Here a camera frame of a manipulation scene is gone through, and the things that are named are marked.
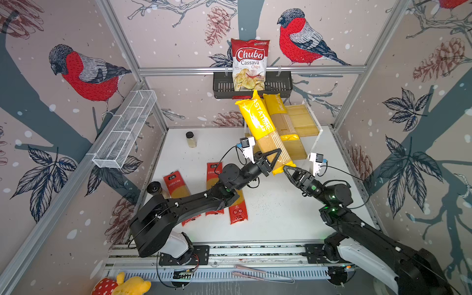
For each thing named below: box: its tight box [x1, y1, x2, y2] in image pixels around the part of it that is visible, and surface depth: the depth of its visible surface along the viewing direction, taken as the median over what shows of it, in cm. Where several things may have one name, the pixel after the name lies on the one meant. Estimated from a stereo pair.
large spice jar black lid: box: [146, 180, 162, 195], surface depth 83 cm
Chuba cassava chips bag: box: [231, 38, 270, 99], surface depth 87 cm
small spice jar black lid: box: [185, 130, 197, 149], surface depth 109 cm
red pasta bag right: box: [228, 189, 249, 225], surface depth 85 cm
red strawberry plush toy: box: [90, 277, 119, 295], surface depth 64 cm
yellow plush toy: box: [112, 271, 152, 295], surface depth 64 cm
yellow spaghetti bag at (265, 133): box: [235, 89, 297, 176], surface depth 62 cm
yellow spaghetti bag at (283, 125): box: [262, 93, 308, 157], surface depth 81 cm
